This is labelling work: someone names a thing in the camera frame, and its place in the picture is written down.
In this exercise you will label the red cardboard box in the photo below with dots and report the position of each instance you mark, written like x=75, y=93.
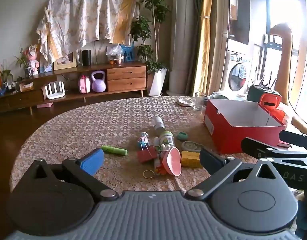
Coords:
x=233, y=135

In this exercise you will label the bunch of thin brushes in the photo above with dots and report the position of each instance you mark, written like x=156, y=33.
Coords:
x=270, y=78

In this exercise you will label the red notebook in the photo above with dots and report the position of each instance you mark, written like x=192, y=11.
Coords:
x=284, y=144

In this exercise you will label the wooden media cabinet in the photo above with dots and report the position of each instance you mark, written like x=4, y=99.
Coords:
x=126, y=73

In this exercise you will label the purple kettlebell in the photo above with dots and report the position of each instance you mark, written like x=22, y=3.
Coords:
x=98, y=85

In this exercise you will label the small yellow box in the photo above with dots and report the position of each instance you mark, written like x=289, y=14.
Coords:
x=191, y=158

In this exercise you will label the small green houseplant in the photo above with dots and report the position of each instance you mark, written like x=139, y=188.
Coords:
x=6, y=73
x=27, y=71

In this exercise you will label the white plant pot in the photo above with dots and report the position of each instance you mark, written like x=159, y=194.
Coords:
x=157, y=81

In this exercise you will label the white round appliance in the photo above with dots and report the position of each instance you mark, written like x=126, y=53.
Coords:
x=99, y=50

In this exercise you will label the small orange toy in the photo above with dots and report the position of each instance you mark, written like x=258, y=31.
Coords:
x=159, y=171

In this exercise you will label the red binder clip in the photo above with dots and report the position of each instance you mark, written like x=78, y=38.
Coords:
x=146, y=156

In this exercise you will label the white tower air conditioner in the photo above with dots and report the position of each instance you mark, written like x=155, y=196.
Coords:
x=184, y=42

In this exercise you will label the yellow rubber band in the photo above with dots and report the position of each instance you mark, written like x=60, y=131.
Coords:
x=143, y=174

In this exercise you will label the grey-green oval tape measure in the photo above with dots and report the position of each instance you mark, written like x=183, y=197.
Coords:
x=192, y=146

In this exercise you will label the green leafy tree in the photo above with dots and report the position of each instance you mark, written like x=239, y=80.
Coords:
x=153, y=5

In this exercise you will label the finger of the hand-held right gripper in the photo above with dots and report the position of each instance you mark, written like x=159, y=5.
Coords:
x=297, y=137
x=253, y=146

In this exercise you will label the pink-haired doll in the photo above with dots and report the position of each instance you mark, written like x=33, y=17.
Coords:
x=33, y=60

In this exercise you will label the blue plastic item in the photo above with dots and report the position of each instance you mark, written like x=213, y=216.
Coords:
x=128, y=53

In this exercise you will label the white router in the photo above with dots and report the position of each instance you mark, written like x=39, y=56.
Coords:
x=54, y=95

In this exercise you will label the clear plastic bag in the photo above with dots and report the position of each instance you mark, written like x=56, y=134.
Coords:
x=113, y=52

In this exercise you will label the clear drinking glass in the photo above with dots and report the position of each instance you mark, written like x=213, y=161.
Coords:
x=199, y=102

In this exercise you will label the green-capped white bottle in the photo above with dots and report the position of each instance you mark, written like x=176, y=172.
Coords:
x=166, y=138

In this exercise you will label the yellow curtain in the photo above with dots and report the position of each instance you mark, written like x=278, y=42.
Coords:
x=204, y=42

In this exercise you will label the tan curved chair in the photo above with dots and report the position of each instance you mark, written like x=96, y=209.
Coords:
x=288, y=55

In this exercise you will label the flat pink box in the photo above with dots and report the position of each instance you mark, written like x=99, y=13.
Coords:
x=44, y=105

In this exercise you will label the white round lid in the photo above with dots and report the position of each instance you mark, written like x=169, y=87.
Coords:
x=185, y=102

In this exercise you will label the blue pink doll figurine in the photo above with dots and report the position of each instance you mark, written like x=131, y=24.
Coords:
x=143, y=140

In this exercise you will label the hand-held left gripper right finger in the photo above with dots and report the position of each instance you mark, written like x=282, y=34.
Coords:
x=211, y=163

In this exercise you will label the white washing machine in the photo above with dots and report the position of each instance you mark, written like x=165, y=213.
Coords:
x=237, y=77

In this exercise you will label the teal pencil sharpener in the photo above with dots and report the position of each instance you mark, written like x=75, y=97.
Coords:
x=182, y=136

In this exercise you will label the wooden picture frame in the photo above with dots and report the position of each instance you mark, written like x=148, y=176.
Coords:
x=64, y=63

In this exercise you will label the green marker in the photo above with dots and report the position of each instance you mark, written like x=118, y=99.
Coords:
x=114, y=150

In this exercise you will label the floral hanging cloth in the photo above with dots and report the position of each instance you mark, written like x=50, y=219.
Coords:
x=81, y=12

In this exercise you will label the green bag with orange pocket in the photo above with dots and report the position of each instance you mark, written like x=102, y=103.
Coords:
x=253, y=95

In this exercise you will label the pink toy case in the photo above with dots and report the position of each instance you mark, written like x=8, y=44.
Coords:
x=84, y=86

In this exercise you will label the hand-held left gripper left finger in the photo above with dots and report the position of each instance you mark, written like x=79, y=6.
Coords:
x=92, y=161

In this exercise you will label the black speaker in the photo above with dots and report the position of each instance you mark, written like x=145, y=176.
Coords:
x=86, y=58

